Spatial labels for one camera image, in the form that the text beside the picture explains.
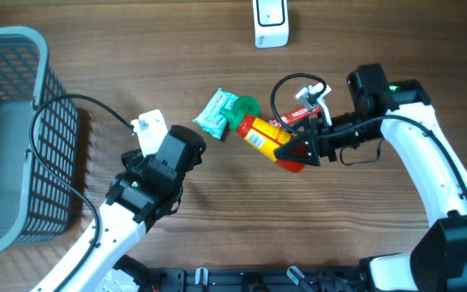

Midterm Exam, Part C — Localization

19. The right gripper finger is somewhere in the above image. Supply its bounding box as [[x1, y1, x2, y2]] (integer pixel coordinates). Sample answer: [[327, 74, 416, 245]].
[[274, 136, 321, 167], [284, 118, 313, 136]]

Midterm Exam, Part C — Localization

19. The red Nescafe stick sachet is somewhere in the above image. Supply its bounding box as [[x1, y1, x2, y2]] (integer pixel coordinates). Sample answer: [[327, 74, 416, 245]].
[[281, 107, 321, 125]]

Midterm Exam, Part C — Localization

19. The red sauce bottle green cap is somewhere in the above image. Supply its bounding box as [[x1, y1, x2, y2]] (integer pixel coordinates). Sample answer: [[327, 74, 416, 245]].
[[220, 106, 305, 173]]

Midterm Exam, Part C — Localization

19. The green lid jar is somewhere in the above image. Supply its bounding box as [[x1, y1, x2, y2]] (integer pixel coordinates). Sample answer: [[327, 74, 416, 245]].
[[229, 96, 260, 131]]

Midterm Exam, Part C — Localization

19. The teal tissue pack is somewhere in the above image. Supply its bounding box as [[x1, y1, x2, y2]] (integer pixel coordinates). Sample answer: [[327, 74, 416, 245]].
[[193, 88, 238, 140]]

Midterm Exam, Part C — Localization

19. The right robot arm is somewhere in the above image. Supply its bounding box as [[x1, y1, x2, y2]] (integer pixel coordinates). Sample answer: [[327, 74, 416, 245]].
[[275, 63, 467, 291]]

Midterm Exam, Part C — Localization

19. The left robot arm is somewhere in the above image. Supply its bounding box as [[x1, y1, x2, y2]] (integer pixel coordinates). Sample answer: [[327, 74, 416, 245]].
[[33, 125, 206, 291]]

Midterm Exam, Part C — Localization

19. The white barcode scanner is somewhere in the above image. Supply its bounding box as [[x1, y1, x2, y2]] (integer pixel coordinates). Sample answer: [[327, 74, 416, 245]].
[[252, 0, 289, 49]]

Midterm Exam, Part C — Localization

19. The grey plastic mesh basket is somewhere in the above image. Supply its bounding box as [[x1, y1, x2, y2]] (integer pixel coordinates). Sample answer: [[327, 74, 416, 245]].
[[0, 27, 79, 252]]

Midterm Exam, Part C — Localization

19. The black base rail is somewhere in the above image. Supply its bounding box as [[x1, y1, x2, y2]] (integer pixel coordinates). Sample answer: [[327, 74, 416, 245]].
[[111, 254, 421, 292]]

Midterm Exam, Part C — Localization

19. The right black cable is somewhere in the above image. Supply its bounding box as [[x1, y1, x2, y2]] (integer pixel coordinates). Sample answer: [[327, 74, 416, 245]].
[[269, 72, 467, 285]]

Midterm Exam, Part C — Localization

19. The black cable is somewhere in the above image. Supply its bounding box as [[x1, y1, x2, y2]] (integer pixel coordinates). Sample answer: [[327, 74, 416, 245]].
[[28, 93, 137, 292], [269, 72, 467, 285]]

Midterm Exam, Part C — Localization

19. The left black cable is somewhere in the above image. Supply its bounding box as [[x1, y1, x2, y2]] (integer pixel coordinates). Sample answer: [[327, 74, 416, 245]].
[[28, 93, 137, 292]]

